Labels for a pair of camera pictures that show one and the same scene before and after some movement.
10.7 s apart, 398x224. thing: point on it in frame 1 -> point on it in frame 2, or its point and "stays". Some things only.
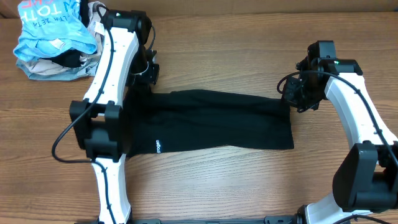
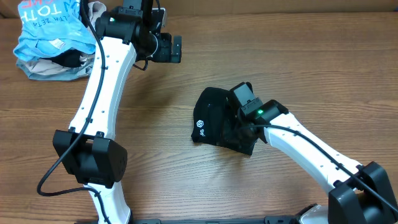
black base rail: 291,219 stays
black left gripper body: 150,74 -> 163,53
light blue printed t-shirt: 48,26 stays
